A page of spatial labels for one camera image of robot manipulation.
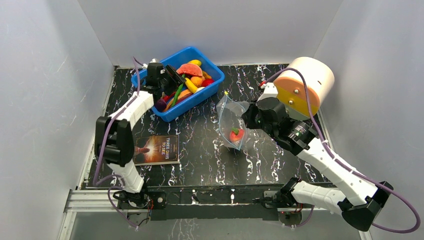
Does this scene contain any purple toy eggplant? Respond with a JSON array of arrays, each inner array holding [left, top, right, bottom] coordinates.
[[154, 98, 167, 112]]

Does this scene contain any three days to see book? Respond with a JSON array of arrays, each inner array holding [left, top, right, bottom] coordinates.
[[133, 135, 180, 166]]

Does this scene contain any yellow toy lemon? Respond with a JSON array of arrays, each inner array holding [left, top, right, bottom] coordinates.
[[188, 59, 202, 67]]

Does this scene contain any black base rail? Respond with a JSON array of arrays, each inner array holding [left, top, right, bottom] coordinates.
[[112, 184, 305, 222]]

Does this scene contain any yellow toy banana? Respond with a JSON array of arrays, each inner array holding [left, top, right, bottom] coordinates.
[[184, 77, 198, 94]]

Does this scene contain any blue plastic bin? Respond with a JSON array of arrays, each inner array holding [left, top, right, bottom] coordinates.
[[131, 47, 225, 122]]

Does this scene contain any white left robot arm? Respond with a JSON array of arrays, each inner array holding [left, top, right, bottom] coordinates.
[[93, 62, 184, 208]]

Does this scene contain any toy watermelon slice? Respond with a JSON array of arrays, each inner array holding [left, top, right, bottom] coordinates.
[[176, 63, 203, 77]]

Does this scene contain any red toy tomato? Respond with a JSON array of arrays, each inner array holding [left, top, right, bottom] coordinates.
[[201, 78, 215, 88]]

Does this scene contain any cream cylinder with coloured face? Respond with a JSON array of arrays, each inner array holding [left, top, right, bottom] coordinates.
[[273, 56, 335, 121]]

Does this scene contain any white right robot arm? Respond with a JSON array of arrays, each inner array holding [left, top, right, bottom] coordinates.
[[242, 83, 392, 232]]

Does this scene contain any clear zip top bag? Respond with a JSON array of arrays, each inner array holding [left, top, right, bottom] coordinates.
[[216, 91, 254, 151]]

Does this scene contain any orange toy peach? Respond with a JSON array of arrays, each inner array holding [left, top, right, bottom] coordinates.
[[190, 76, 205, 88]]

